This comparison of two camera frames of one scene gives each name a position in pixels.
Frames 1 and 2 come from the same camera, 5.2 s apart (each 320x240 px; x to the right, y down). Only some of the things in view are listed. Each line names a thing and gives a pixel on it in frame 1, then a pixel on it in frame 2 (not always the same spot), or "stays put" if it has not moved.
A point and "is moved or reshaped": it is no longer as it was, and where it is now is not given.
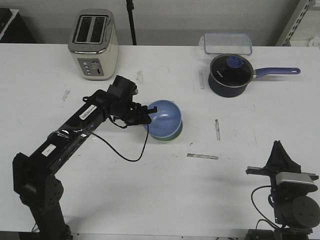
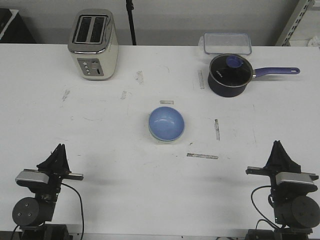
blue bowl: (166, 121) is moved or reshaped
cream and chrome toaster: (93, 43) stays put
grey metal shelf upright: (298, 15) stays put
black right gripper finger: (285, 162) stays put
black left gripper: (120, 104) → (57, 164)
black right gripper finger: (273, 161) stays put
